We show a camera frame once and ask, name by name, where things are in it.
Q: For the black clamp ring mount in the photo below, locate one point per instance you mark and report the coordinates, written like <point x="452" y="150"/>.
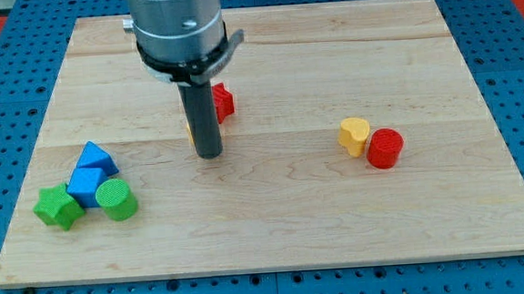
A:
<point x="194" y="72"/>

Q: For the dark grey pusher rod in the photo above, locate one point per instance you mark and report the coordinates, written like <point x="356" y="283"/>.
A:
<point x="201" y="116"/>

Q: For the yellow heart block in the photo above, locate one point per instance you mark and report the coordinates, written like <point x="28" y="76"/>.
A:
<point x="353" y="135"/>

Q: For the red star block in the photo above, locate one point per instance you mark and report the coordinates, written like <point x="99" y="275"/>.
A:
<point x="224" y="102"/>

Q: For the yellow block behind rod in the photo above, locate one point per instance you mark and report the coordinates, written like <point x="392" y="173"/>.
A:
<point x="190" y="136"/>

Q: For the blue triangle block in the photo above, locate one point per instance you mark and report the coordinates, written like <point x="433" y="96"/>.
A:
<point x="93" y="156"/>

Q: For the green cylinder block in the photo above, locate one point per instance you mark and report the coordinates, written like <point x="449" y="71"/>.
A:
<point x="117" y="199"/>

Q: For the blue cube block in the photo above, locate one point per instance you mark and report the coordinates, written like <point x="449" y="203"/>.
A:
<point x="83" y="185"/>

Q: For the light wooden board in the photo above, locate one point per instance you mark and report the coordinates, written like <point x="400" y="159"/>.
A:
<point x="284" y="195"/>

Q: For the green star block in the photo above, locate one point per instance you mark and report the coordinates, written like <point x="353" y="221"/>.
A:
<point x="55" y="207"/>

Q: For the red cylinder block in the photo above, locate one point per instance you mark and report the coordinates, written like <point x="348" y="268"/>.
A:
<point x="385" y="147"/>

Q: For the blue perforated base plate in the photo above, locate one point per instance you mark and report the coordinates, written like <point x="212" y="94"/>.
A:
<point x="490" y="36"/>

